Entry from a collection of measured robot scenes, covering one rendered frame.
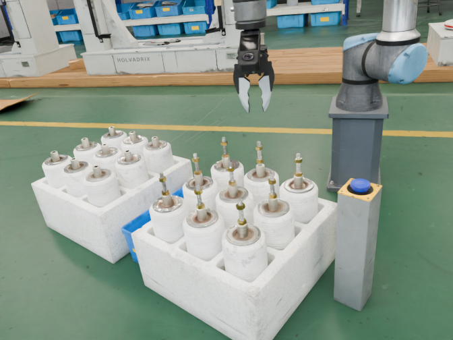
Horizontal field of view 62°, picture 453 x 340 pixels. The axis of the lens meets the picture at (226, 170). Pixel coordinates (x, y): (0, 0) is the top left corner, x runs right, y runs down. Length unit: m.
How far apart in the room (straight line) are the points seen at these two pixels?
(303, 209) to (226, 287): 0.28
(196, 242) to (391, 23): 0.79
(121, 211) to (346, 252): 0.65
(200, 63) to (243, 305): 2.40
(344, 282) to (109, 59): 2.82
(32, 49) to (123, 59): 0.98
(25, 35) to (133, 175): 2.88
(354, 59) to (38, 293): 1.17
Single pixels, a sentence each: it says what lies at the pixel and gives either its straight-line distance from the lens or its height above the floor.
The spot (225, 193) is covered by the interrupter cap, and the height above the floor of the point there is 0.25.
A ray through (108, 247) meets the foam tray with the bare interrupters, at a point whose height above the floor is 0.07.
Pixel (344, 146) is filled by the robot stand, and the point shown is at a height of 0.18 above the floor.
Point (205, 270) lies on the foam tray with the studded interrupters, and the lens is 0.86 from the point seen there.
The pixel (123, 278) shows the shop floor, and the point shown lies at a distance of 1.18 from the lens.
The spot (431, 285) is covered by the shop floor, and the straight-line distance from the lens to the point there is 1.13.
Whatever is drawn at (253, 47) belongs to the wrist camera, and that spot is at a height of 0.60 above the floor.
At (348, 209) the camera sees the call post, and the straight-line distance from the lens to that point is 0.85.
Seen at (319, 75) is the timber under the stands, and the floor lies 0.06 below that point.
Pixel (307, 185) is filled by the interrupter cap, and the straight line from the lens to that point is 0.98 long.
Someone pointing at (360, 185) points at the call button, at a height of 0.33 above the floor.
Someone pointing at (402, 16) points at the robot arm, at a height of 0.59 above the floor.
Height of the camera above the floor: 0.75
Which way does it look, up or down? 27 degrees down
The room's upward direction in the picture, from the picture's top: 6 degrees counter-clockwise
